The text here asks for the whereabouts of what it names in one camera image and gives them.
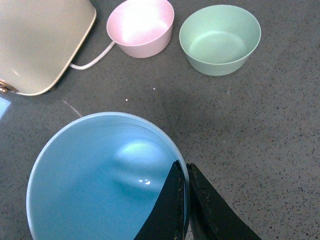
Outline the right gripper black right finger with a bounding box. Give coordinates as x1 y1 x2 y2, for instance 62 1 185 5
186 163 260 240

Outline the white toaster power cord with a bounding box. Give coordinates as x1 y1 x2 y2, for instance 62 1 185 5
69 41 117 71

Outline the pink bowl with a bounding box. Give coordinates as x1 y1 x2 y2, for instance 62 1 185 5
106 0 175 58

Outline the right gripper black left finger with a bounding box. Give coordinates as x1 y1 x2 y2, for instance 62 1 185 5
135 160 187 240

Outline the light blue cup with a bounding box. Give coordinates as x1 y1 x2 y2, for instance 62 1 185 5
26 112 190 240

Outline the cream two-slot toaster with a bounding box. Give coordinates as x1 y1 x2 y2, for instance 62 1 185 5
0 0 97 96

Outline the green bowl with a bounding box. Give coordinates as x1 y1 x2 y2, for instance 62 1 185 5
179 4 262 76

